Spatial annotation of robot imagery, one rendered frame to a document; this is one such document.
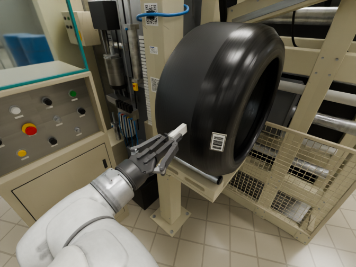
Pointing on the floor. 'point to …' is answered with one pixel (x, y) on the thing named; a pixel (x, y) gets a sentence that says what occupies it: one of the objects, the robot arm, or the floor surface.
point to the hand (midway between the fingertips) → (178, 133)
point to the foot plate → (171, 229)
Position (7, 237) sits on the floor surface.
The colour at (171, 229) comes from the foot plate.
